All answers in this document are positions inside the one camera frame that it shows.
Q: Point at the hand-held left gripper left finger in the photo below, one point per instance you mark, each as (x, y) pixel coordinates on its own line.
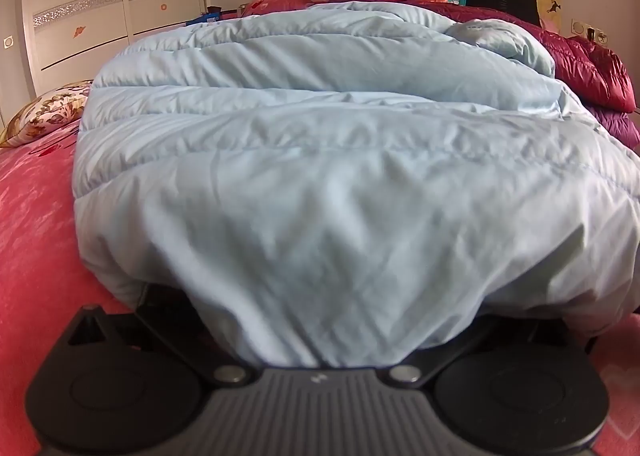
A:
(200, 361)

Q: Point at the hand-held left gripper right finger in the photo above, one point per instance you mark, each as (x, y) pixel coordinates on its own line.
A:
(440, 361)

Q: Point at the light blue down jacket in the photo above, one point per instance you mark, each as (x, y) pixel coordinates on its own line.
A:
(300, 186)

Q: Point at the pink bed blanket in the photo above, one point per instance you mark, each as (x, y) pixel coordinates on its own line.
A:
(35, 236)

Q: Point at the purple down jacket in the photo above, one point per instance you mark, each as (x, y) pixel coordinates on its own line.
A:
(620, 128)

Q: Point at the floral pillow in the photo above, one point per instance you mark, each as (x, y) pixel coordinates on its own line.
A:
(45, 110)

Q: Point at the crimson down jacket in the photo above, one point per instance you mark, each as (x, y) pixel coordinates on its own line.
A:
(590, 70)

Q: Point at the blue box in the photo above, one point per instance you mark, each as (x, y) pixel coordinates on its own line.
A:
(205, 16)

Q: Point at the black cloth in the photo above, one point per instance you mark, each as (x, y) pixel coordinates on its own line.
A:
(500, 3)

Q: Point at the pink pillow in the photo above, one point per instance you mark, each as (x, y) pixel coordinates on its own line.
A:
(280, 0)

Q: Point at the wall socket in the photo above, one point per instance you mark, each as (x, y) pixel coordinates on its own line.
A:
(590, 31)

